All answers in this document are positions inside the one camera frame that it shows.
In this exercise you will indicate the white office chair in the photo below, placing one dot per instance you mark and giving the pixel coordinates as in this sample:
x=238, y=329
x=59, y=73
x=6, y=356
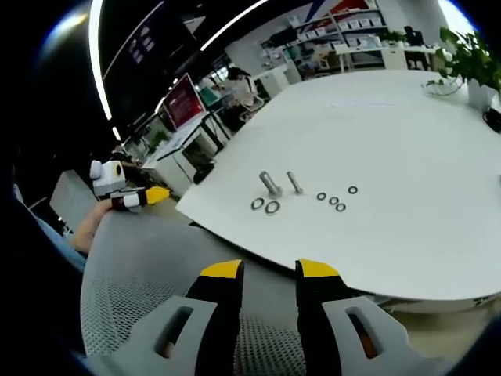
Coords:
x=255, y=101

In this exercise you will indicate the green potted plant white pot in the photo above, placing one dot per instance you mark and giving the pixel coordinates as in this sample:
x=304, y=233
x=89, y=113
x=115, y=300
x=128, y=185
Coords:
x=475, y=58

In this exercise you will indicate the white storage shelf unit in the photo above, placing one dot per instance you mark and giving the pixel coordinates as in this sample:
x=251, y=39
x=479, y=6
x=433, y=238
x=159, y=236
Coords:
x=344, y=35

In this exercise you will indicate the long ceiling light strip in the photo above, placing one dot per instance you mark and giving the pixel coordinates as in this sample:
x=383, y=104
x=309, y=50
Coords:
x=98, y=58

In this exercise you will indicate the small threaded stud bolt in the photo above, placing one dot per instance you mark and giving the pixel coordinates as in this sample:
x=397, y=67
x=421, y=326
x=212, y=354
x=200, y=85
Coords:
x=294, y=183

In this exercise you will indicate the person's dark clothing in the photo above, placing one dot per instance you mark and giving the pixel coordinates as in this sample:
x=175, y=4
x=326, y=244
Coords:
x=43, y=274

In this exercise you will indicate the black object at table edge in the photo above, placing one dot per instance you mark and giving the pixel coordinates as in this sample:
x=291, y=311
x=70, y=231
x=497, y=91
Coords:
x=494, y=119

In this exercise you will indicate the short ceiling light strip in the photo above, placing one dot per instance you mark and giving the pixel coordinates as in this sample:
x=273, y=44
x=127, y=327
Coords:
x=231, y=27

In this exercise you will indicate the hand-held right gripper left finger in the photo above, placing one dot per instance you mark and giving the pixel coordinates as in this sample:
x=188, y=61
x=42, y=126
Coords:
x=219, y=313

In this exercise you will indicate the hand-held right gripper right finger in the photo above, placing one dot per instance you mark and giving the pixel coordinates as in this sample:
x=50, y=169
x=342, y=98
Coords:
x=336, y=325

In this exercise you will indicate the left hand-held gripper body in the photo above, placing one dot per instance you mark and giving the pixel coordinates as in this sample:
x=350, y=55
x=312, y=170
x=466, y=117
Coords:
x=106, y=178

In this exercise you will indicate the red display screen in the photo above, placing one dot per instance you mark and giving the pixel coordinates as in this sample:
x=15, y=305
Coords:
x=184, y=102

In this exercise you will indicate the grey mesh office chair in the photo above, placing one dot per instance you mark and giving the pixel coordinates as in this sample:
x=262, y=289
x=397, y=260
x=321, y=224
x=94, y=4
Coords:
x=148, y=266

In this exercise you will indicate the large threaded stud bolt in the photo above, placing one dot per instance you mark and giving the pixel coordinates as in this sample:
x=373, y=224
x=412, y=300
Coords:
x=270, y=184

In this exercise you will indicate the white background table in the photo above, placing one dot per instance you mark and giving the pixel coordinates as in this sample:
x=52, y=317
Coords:
x=391, y=53

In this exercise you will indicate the large steel washer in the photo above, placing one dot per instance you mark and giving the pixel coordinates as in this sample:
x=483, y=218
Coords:
x=266, y=208
x=253, y=204

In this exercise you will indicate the white office desk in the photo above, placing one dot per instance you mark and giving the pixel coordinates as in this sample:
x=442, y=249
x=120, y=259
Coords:
x=176, y=156

